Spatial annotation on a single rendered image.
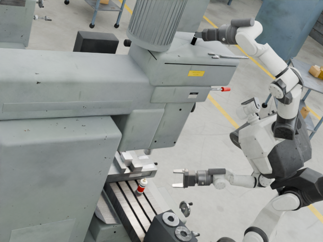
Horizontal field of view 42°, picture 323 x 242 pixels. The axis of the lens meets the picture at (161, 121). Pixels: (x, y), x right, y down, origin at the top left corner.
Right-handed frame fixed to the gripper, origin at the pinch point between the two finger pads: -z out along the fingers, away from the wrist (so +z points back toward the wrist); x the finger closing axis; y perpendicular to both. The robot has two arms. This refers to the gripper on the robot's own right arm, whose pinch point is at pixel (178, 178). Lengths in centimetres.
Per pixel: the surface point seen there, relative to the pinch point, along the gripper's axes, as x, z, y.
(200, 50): 79, 7, 3
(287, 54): -157, 251, -518
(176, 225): -1.5, -3.6, 33.6
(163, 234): -4.4, -10.2, 36.3
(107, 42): 75, -36, -16
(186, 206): -51, 10, -30
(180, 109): 49.3, -0.9, 5.6
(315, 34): -205, 393, -737
